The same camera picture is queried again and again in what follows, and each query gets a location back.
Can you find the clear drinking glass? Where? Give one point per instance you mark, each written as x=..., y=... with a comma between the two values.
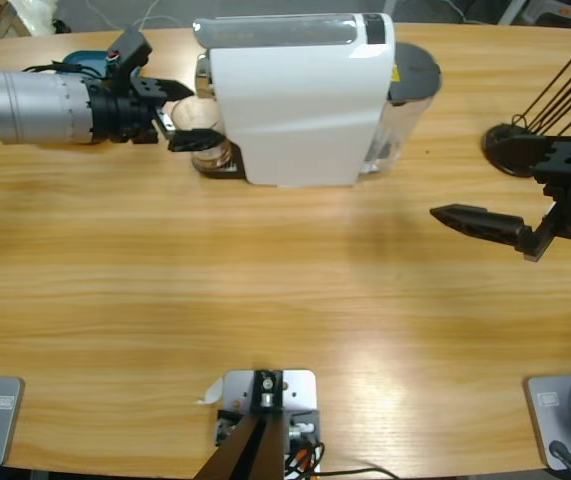
x=190, y=115

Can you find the white capsule coffee machine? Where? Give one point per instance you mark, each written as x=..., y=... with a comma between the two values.
x=290, y=110

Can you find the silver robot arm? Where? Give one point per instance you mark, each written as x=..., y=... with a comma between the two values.
x=30, y=115

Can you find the silver drip tray grille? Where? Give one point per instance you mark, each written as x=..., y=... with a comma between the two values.
x=227, y=172

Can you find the yellow warning sticker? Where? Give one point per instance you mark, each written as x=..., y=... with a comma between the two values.
x=394, y=74

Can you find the white foam packing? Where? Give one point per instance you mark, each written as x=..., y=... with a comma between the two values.
x=35, y=12

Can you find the white office chair base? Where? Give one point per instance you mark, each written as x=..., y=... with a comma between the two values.
x=550, y=10

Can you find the white paper tag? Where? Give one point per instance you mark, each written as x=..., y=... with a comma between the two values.
x=210, y=392

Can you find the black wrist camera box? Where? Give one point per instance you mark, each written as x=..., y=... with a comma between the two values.
x=132, y=47

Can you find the dark post with black bracket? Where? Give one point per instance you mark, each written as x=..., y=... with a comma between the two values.
x=245, y=450

